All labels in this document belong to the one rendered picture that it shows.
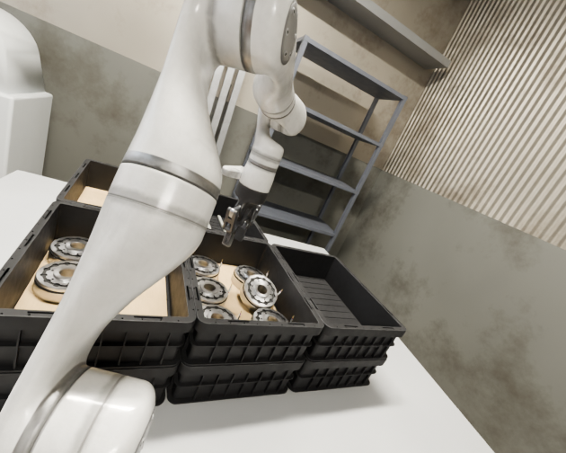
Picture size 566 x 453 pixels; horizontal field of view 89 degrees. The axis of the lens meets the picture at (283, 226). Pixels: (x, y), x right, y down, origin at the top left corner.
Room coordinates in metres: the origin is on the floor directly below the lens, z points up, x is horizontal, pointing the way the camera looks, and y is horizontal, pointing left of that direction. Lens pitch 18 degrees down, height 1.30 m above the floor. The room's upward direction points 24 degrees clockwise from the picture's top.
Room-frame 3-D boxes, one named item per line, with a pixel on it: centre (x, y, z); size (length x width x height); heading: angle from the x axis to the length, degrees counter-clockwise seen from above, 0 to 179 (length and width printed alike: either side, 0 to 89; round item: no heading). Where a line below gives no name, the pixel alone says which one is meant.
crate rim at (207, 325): (0.67, 0.04, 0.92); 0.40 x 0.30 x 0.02; 31
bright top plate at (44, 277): (0.48, 0.36, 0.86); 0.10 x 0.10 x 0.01
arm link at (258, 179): (0.67, 0.12, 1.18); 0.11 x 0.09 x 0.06; 77
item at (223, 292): (0.63, 0.11, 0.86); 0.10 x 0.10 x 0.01
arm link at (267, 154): (0.66, 0.11, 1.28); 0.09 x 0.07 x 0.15; 86
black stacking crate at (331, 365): (0.83, -0.21, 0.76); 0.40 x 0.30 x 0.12; 31
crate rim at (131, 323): (0.52, 0.30, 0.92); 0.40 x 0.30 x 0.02; 31
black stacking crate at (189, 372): (0.67, 0.04, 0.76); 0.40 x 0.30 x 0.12; 31
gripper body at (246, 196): (0.66, 0.10, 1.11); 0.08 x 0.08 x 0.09
